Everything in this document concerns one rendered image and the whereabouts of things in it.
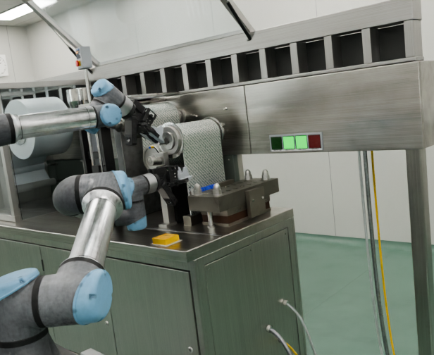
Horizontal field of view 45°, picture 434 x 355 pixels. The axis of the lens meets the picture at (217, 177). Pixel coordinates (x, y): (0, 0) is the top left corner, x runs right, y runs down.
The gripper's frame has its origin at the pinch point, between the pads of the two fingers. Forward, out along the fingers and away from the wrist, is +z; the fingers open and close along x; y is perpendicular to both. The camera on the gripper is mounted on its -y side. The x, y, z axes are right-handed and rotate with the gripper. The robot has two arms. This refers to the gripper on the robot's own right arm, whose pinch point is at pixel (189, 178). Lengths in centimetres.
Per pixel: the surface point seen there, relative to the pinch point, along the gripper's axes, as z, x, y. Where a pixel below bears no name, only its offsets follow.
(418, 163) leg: 46, -76, -2
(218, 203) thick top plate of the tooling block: -6.1, -19.8, -8.2
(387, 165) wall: 263, 31, -38
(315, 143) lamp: 30, -43, 9
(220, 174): 19.4, -0.2, -1.7
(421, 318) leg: 47, -73, -64
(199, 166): 6.4, -0.3, 3.9
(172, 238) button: -25.3, -13.4, -17.2
